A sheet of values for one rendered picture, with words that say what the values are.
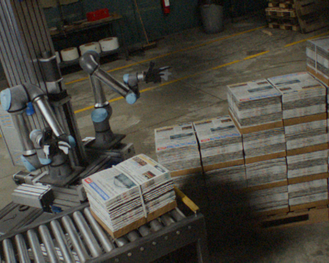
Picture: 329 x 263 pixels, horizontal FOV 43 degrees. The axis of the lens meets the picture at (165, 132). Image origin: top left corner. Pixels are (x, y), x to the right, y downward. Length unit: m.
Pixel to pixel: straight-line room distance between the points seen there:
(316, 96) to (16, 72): 1.95
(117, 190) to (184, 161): 0.90
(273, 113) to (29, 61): 1.60
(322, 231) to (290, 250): 0.31
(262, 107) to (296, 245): 1.02
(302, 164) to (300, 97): 0.50
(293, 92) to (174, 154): 0.87
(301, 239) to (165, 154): 1.16
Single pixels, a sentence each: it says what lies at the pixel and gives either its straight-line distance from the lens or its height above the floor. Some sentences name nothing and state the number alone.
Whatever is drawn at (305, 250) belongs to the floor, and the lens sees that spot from 3.15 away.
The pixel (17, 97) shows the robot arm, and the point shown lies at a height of 1.41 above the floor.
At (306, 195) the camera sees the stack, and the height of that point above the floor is 0.26.
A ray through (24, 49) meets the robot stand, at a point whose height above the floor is 1.62.
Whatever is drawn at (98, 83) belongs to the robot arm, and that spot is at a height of 1.22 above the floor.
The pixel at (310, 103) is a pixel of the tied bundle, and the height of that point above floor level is 0.97.
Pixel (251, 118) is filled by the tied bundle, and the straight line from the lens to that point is 2.81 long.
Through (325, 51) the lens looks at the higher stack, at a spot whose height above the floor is 1.28.
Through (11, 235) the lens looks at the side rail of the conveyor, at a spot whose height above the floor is 0.80.
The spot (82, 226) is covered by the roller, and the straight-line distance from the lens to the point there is 2.31.
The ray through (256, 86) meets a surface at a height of 1.07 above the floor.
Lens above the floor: 2.07
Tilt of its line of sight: 24 degrees down
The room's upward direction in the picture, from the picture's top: 11 degrees counter-clockwise
